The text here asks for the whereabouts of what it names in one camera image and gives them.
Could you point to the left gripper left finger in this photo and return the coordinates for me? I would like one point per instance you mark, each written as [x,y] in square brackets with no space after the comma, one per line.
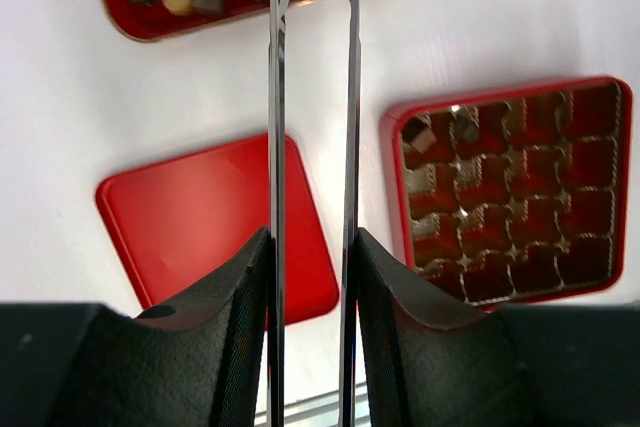
[192,360]

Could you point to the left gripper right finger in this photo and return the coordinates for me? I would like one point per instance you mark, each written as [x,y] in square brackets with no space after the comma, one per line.
[432,360]

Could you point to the brown rectangular chocolate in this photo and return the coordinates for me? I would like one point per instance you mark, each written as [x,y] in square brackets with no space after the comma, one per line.
[418,136]

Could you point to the metal tweezers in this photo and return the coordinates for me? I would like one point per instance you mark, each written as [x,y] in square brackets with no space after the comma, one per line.
[277,280]

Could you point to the red compartment chocolate box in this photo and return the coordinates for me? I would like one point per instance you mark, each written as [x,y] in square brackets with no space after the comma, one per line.
[534,211]

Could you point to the brown cube chocolate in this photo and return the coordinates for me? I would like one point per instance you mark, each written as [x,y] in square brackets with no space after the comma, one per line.
[209,7]

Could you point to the red box lid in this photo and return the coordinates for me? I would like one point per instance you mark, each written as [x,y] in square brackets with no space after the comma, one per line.
[175,221]

